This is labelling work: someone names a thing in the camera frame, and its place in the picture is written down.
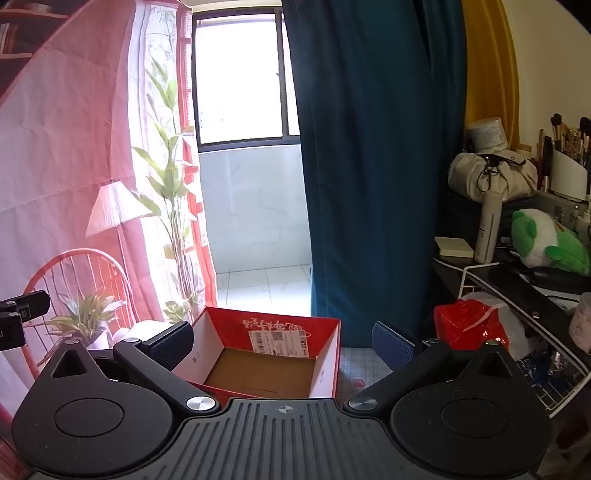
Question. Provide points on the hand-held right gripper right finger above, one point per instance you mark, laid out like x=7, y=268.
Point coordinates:
x=392, y=345

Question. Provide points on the white bottle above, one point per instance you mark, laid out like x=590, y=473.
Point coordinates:
x=488, y=226

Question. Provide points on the red cardboard box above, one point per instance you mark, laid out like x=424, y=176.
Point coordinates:
x=277, y=323

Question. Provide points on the green plush toy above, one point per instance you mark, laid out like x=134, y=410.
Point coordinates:
x=538, y=235

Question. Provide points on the yellow curtain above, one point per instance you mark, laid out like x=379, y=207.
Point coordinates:
x=489, y=69

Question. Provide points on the white brush holder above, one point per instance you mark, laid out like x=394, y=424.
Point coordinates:
x=570, y=177

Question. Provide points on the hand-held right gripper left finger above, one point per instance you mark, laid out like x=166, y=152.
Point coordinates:
x=173, y=345

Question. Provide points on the blue curtain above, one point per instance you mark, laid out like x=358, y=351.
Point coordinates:
x=369, y=161

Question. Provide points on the red plastic bag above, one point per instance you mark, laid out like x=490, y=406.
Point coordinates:
x=461, y=323

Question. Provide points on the white round jar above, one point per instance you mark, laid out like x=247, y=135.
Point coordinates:
x=487, y=134

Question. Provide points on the black window frame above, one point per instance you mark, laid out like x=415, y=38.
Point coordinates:
x=292, y=69

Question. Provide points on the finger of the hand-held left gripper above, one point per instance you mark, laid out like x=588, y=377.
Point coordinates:
x=27, y=304

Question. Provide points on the pink printed curtain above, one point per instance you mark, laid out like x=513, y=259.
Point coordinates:
x=69, y=138

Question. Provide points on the checked bedsheet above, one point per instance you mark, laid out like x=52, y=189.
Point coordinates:
x=358, y=369

